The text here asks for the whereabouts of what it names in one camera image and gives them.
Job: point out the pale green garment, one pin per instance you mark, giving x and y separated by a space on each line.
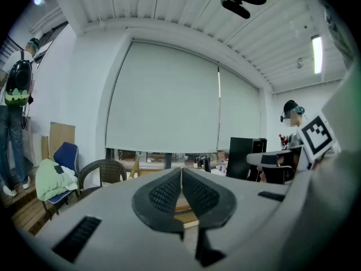
53 179

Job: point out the black and green backpack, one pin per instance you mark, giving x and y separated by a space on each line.
18 80

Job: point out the wooden floor platform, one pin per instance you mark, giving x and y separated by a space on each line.
25 216

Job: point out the clear bottle with blue label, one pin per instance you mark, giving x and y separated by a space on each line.
223 166

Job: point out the long ceiling tube light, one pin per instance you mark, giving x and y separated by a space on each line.
317 54

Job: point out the wooden pole with brass ends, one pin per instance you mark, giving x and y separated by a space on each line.
136 166

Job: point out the blue chair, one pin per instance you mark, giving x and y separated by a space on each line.
66 154

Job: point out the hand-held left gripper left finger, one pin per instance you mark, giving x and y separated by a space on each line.
152 207

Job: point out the brown cardboard sheet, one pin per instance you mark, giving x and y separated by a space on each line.
62 137

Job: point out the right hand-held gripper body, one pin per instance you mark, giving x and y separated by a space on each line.
317 137

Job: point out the wide white roller blind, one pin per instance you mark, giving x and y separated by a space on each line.
163 95

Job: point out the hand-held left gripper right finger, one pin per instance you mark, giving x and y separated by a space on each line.
214 207

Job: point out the dark wicker chair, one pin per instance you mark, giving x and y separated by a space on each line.
104 171

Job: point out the black flat panel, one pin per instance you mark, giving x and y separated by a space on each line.
242 157

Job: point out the narrow white roller blind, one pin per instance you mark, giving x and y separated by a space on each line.
239 109

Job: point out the black metal railing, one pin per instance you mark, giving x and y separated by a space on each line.
9 48

